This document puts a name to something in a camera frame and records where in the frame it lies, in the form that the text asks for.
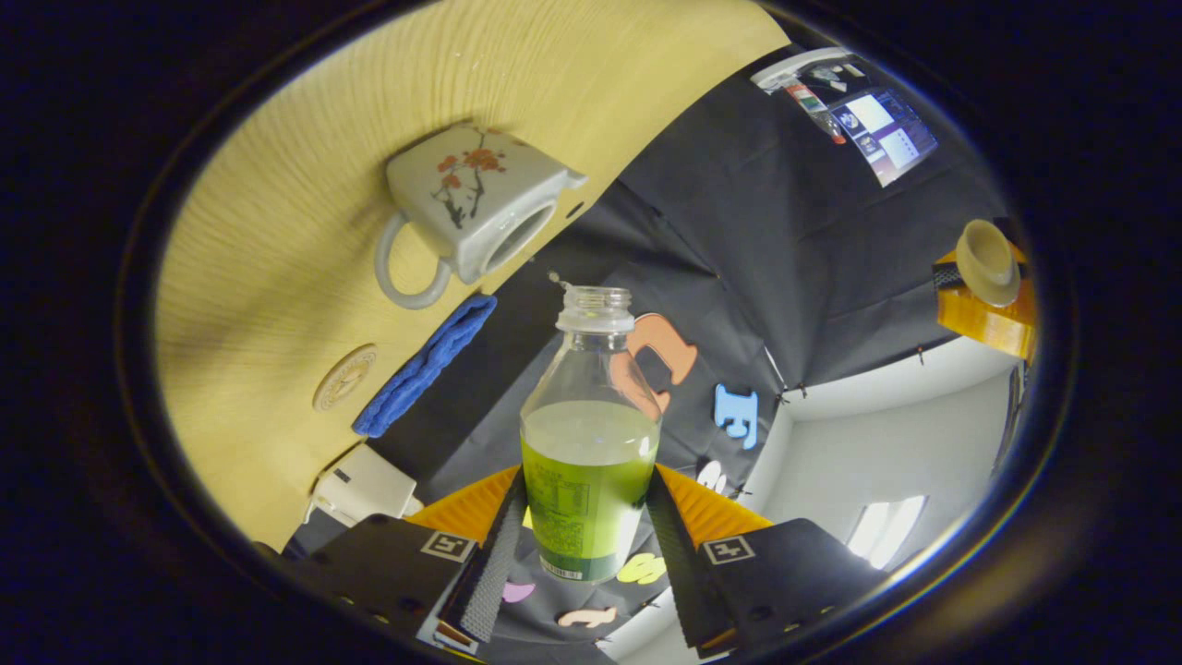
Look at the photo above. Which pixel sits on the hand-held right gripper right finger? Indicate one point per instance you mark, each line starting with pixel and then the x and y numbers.
pixel 679 573

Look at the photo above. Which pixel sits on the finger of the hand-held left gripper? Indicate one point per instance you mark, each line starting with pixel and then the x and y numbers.
pixel 983 325

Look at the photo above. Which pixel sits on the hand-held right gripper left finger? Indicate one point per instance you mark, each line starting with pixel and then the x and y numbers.
pixel 489 573

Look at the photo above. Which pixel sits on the green label water bottle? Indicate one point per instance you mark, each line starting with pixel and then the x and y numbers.
pixel 586 480

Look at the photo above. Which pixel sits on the round wooden coaster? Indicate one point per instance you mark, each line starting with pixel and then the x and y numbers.
pixel 343 379

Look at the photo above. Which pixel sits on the white floral teacup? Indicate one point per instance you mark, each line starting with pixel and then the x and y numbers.
pixel 471 194

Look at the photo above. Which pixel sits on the red cap water bottle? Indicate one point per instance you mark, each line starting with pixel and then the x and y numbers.
pixel 814 109

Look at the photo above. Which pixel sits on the white toaster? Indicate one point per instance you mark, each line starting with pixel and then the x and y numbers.
pixel 365 485

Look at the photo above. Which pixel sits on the ceiling light panel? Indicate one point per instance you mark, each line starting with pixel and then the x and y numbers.
pixel 886 531

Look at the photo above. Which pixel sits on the computer monitor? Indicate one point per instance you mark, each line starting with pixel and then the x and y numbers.
pixel 882 134

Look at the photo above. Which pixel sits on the blue towel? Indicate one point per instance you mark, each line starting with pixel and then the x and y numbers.
pixel 425 365

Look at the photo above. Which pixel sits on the white side table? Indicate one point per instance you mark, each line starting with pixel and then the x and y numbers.
pixel 794 66

